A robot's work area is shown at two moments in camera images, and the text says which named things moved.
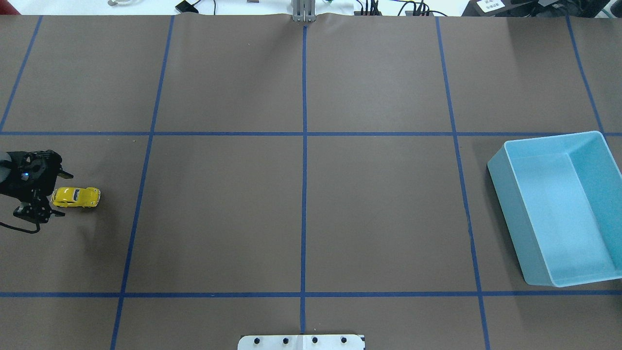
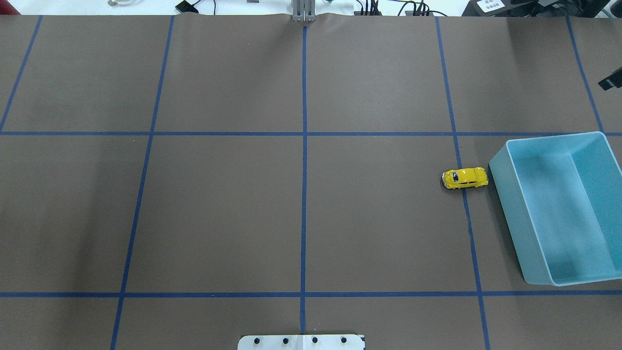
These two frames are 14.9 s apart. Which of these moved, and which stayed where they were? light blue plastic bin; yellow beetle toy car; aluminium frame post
Moved: yellow beetle toy car
Stayed: light blue plastic bin; aluminium frame post
